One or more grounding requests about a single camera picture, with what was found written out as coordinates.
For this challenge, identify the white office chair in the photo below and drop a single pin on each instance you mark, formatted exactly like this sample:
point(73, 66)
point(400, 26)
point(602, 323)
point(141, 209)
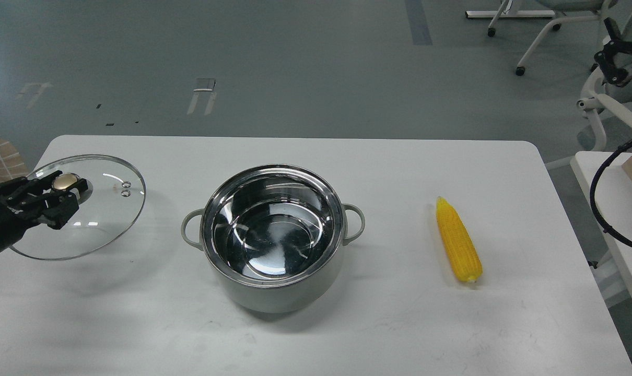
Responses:
point(598, 96)

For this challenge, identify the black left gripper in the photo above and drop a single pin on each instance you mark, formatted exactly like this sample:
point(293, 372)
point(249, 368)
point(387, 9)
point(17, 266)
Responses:
point(45, 200)

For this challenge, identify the white side table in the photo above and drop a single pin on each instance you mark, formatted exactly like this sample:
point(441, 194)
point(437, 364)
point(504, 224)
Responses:
point(613, 197)

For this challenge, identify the grey steel cooking pot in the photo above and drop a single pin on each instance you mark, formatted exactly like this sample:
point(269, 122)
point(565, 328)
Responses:
point(274, 236)

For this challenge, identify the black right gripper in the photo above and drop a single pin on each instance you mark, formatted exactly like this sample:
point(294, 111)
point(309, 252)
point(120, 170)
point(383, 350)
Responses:
point(615, 58)

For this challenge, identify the yellow corn cob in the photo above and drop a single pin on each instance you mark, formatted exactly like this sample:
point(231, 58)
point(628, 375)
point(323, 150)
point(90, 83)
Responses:
point(459, 248)

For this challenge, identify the glass pot lid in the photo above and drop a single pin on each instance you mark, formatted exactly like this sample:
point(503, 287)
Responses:
point(113, 202)

